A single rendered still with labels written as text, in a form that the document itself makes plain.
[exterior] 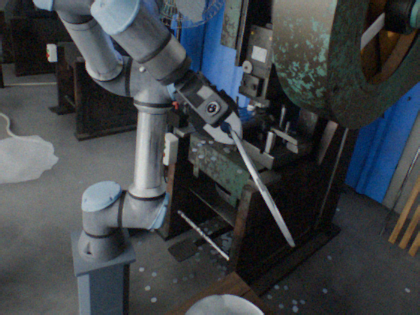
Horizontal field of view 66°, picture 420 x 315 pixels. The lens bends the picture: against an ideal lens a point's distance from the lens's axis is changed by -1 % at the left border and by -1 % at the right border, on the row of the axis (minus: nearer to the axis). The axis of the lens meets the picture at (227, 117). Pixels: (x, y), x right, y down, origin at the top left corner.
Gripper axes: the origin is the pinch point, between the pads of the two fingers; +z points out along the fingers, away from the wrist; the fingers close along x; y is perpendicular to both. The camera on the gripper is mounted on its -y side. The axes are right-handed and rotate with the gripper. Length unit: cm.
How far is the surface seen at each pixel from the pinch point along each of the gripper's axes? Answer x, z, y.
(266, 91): -21, 37, 58
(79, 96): 72, 26, 201
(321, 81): -26.5, 14.8, 13.4
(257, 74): -23, 32, 64
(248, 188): 10, 49, 35
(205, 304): 43, 50, 11
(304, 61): -26.6, 9.3, 17.6
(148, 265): 75, 72, 64
